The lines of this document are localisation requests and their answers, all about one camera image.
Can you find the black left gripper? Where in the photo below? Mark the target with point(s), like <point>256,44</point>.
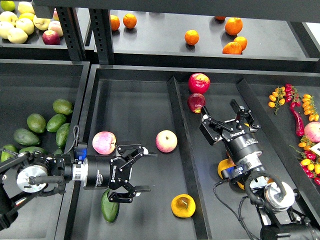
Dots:
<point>114,172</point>

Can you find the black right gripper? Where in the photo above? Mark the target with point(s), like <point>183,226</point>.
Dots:
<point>240,147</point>

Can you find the dark green avocado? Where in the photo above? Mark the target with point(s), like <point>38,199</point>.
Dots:
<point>110,210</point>

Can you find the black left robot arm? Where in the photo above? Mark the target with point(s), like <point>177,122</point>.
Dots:
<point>44,175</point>

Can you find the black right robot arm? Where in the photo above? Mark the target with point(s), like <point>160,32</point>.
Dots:
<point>272,198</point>

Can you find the dark avocado lower right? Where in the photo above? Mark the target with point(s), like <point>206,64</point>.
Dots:
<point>58,151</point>

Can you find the green avocado upper middle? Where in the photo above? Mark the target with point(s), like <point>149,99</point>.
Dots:
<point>56,122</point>

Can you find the green avocado top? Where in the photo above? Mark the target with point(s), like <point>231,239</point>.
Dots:
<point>63,106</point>

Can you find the green avocado lower middle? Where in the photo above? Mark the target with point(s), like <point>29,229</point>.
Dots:
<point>32,149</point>

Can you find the green avocado upper left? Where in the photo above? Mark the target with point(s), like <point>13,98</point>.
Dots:
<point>36,123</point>

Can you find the light green avocado far left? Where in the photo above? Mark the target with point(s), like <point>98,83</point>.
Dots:
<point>13,151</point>

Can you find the pink apple left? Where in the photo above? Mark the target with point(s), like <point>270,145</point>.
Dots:
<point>104,142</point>

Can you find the pink apple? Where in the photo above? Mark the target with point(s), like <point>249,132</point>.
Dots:
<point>104,142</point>
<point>166,141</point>

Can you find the dark red apple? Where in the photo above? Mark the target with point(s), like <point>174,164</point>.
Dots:
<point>195,102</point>

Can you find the pink apple centre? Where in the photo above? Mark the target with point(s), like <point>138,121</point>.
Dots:
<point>166,141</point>

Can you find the bright red apple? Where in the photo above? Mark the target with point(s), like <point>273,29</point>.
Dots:
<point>199,83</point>

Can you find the orange cherry tomato bunch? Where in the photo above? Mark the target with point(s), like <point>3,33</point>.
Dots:
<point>277,99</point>

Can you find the red cherry tomato bunch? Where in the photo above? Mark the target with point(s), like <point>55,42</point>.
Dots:
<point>292,96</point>

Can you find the red chili pepper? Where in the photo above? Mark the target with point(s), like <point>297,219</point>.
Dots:
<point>299,125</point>

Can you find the black middle divided tray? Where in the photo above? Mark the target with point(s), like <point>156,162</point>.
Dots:
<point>135,103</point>

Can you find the orange front right shelf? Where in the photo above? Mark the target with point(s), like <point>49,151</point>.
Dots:
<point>232,48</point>

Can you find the pink apple right edge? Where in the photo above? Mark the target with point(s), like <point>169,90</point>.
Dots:
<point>312,131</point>

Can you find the orange small right shelf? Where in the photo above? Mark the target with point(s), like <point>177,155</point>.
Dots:
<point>242,41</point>

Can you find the black upper right shelf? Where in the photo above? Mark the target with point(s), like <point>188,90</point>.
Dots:
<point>158,40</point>

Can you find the mixed cherry tomatoes lower right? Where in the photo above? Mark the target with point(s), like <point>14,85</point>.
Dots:
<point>308,159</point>

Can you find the white label card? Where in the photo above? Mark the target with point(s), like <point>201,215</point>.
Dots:
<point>316,149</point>

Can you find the orange centre shelf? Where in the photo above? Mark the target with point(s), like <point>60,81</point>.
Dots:
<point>191,37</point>

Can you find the large orange right shelf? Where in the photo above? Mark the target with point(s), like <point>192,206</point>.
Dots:
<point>233,26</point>

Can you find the orange half hidden top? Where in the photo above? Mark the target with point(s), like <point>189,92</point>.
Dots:
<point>220,18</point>

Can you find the black left tray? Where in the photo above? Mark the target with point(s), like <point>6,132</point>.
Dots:
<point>28,87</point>

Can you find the orange far left shelf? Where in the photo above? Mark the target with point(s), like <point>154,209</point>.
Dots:
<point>114,22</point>

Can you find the green avocado by tray wall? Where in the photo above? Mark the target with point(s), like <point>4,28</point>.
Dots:
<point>62,135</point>

